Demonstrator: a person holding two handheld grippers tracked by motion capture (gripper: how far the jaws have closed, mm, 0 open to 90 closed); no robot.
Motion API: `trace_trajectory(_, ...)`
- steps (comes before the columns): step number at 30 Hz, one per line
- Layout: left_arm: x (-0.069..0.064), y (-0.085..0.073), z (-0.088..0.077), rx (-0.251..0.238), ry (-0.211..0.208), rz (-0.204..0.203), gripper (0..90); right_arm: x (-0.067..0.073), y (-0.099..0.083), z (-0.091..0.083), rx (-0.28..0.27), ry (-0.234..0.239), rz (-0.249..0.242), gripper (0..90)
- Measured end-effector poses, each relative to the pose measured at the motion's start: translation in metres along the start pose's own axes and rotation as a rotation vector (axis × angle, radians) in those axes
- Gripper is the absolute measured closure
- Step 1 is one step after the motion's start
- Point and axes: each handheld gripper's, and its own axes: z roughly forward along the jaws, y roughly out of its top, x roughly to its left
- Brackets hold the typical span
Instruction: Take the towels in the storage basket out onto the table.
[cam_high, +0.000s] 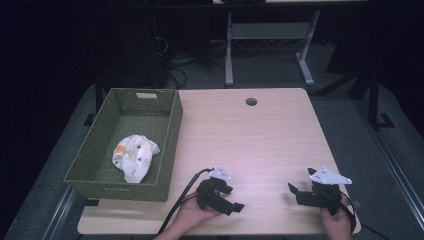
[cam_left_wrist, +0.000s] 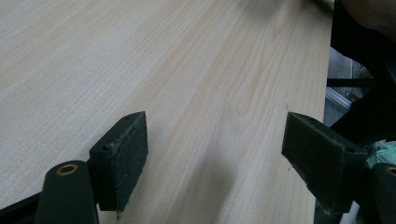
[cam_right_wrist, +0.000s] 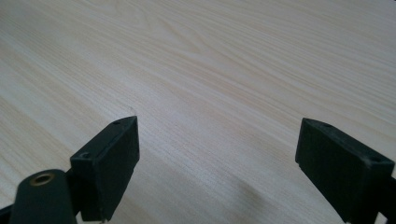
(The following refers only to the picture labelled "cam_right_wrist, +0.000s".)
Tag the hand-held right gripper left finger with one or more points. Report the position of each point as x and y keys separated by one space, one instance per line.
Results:
x=107 y=169

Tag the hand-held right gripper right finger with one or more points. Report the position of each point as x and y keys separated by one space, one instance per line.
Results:
x=341 y=168

